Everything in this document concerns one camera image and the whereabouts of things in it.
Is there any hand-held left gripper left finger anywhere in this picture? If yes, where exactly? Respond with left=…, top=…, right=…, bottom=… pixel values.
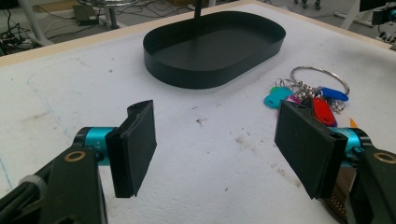
left=84, top=99, right=158, bottom=199

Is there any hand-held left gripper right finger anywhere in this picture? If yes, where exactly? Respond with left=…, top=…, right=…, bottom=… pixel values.
left=274, top=101, right=362, bottom=200

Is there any key ring with coloured tags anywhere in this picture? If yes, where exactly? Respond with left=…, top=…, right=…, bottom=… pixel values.
left=263, top=65, right=359, bottom=129

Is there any black oval tray stand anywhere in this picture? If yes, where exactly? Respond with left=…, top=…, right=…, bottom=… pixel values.
left=143, top=0, right=287, bottom=91

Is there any white stand base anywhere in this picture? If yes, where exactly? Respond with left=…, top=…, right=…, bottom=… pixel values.
left=334, top=0, right=379, bottom=30

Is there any black box on floor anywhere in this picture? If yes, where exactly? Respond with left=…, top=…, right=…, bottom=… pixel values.
left=72, top=4, right=100, bottom=26

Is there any white metal frame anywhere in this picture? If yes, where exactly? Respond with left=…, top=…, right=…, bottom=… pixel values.
left=18, top=0, right=54, bottom=47

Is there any tangle of black cables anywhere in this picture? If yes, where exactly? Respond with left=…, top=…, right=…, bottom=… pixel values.
left=0, top=7, right=34, bottom=57

